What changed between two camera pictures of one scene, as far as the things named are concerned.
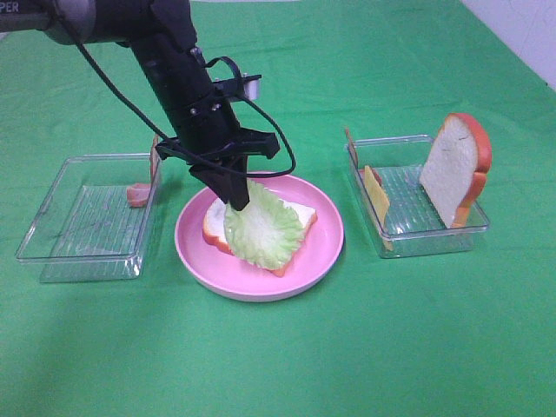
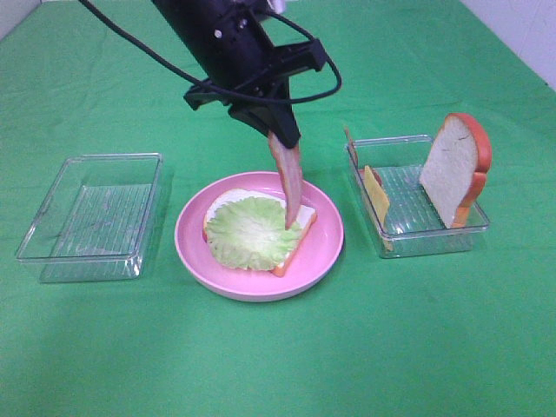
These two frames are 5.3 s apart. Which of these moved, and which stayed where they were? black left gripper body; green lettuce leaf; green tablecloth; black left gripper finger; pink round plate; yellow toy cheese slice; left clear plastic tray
Moved: green lettuce leaf; black left gripper body; black left gripper finger
Stayed: yellow toy cheese slice; left clear plastic tray; pink round plate; green tablecloth
